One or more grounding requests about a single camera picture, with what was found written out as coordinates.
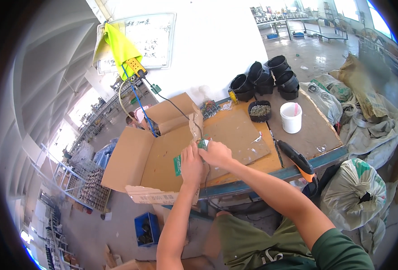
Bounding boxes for person's right hand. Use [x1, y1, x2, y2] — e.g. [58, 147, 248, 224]
[198, 141, 235, 168]

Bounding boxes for person's left hand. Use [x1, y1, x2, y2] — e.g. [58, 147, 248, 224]
[180, 142, 206, 186]

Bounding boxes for brown cardboard sheet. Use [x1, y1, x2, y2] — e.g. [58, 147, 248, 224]
[199, 109, 271, 181]

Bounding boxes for open brown cardboard box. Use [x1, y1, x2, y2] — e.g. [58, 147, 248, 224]
[101, 92, 204, 205]

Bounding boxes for blue workbench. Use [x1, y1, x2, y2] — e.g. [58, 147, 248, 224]
[162, 89, 349, 223]

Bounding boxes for black bowl of small parts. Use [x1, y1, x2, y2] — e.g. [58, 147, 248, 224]
[248, 100, 272, 123]

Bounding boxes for blue plastic crate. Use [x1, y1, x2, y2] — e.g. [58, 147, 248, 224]
[134, 211, 161, 248]

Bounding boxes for white plastic bucket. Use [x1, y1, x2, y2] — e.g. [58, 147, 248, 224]
[279, 102, 303, 134]

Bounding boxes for orange black electric screwdriver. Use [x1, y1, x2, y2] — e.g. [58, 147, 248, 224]
[277, 139, 318, 184]

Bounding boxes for pile of black plastic housings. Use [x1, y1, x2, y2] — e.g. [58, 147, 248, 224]
[229, 55, 300, 102]

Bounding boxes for yellow hanging tool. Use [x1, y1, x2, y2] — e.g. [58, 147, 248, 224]
[125, 57, 148, 79]

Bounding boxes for person's legs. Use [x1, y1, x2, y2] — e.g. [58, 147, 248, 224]
[204, 211, 316, 270]

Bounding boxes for white notice board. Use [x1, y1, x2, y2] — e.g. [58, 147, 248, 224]
[96, 12, 177, 75]

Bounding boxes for yellow green cloth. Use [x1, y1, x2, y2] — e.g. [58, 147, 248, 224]
[92, 22, 143, 81]

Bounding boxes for white green woven sack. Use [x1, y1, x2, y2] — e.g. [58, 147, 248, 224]
[320, 158, 387, 232]

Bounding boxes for metal table with parts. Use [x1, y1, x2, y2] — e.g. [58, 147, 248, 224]
[251, 6, 322, 41]

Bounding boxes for person's body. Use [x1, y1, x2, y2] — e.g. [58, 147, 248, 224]
[253, 228, 376, 270]

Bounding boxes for heap of sacks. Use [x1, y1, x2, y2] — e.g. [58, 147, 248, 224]
[300, 52, 398, 169]

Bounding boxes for flat metal trolley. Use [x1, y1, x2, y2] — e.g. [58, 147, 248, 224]
[305, 18, 349, 44]

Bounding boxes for bundle of coloured wires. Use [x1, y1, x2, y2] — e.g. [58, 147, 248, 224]
[200, 100, 221, 119]

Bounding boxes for black cable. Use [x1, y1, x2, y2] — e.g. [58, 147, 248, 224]
[142, 77, 203, 140]

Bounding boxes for blue cable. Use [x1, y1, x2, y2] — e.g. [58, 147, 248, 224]
[121, 64, 158, 138]

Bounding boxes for wire cage of parts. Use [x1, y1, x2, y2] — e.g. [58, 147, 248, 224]
[64, 159, 112, 213]

